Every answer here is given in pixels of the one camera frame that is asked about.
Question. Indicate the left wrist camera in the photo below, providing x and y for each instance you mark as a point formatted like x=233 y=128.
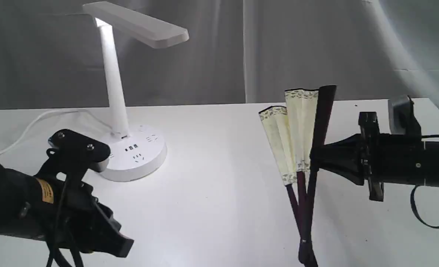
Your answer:
x=73 y=154

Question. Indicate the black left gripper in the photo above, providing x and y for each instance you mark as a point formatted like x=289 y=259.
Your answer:
x=74 y=219

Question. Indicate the paper folding fan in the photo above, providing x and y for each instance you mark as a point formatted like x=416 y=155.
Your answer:
x=292 y=131

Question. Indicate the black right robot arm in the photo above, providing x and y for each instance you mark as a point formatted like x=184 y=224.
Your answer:
x=430 y=162

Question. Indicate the grey backdrop curtain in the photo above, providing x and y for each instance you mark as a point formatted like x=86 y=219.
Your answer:
x=239 y=51

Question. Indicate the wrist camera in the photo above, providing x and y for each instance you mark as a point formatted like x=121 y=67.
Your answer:
x=402 y=120
x=73 y=154

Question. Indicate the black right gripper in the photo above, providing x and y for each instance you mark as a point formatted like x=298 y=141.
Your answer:
x=385 y=158

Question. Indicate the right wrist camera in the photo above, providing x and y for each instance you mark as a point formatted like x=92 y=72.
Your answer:
x=402 y=120

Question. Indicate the white desk lamp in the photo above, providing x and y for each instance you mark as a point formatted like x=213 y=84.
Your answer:
x=136 y=150

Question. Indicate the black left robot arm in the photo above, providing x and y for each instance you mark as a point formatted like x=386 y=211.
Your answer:
x=28 y=208

